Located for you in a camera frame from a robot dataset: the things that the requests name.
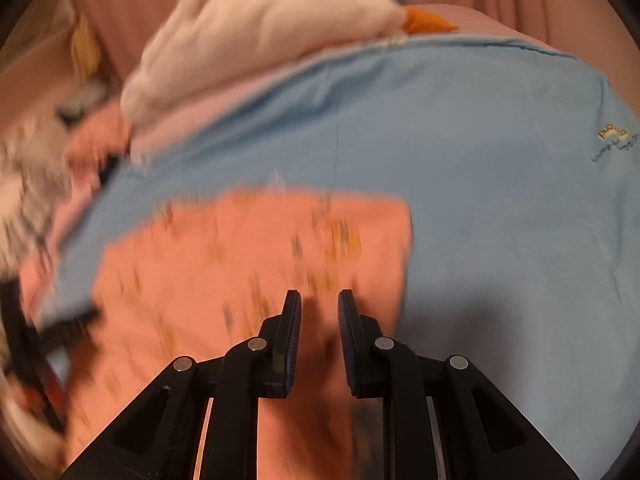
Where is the yellow curtain tassel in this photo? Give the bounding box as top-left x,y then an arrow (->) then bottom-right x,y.
70,15 -> 101,81

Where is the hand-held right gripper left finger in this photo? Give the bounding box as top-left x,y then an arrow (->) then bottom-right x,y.
60,289 -> 303,480

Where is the peach printed baby garment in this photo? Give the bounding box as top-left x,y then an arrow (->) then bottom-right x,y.
62,185 -> 414,480

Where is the pink crumpled garment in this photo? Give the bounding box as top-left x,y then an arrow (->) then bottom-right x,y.
65,107 -> 134,171

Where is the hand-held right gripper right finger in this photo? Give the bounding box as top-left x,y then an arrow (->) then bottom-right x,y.
338,288 -> 581,480

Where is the white and orange plush toy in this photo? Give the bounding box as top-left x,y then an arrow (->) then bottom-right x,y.
120,0 -> 459,127

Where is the blue floral blanket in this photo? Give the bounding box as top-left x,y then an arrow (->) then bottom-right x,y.
35,35 -> 640,480

